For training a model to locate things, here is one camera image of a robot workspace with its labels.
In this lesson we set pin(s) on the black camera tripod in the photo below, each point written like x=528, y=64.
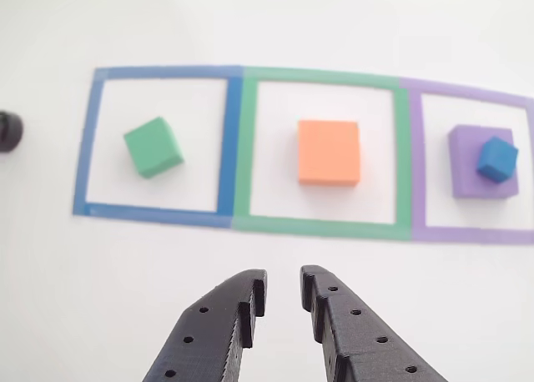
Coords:
x=9, y=129

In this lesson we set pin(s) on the small blue cube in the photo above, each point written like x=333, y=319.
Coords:
x=496, y=159

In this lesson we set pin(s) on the purple square frame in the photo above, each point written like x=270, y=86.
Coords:
x=417, y=157

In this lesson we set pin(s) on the blue square frame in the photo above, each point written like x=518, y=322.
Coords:
x=227, y=148

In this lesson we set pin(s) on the purple block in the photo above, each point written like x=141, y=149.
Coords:
x=463, y=165

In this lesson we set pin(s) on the green square frame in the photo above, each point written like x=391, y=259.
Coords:
x=402, y=157

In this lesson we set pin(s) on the green cube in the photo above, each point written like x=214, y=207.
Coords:
x=152, y=146

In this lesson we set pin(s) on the orange block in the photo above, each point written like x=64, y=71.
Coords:
x=329, y=152

